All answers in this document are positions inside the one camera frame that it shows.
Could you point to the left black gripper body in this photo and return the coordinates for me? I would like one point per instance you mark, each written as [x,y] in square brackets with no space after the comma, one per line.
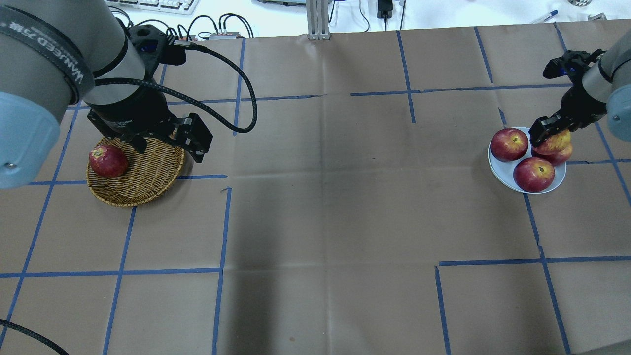
[132,109]

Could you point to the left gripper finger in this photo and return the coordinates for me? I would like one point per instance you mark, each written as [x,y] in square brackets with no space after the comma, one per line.
[198,155]
[138,143]

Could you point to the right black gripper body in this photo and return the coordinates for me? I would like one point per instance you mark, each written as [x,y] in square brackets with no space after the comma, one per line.
[580,106]

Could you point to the yellow-red apple from basket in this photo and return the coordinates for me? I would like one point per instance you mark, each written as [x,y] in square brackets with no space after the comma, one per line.
[554,143]

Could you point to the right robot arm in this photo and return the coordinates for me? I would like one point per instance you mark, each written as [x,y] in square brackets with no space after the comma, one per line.
[601,85]

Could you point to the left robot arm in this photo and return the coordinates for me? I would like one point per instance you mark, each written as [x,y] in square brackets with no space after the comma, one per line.
[55,53]

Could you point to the woven wicker basket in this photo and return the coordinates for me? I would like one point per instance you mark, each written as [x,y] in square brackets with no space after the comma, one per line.
[147,177]

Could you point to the dark red apple in basket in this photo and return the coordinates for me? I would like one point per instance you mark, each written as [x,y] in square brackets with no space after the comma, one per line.
[108,161]

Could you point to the red apple on plate far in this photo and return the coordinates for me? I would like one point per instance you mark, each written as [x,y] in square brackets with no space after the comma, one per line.
[557,158]

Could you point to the red apple on plate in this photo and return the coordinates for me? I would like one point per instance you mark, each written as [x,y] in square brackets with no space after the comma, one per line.
[557,158]
[533,174]
[509,144]

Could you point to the red apple on plate left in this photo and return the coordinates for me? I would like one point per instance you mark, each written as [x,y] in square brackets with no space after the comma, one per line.
[509,144]

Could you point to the red apple on plate near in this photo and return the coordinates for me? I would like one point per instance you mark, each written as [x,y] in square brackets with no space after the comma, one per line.
[533,174]

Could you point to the light blue plate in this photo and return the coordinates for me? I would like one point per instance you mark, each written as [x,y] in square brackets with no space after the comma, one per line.
[503,170]

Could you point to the blue white pen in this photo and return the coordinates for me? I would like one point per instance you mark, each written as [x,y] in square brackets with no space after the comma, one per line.
[545,17]

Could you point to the white keyboard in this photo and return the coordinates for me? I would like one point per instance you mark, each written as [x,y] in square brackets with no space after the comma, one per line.
[162,6]

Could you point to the aluminium frame post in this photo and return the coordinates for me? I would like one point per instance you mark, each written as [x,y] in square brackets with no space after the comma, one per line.
[318,19]

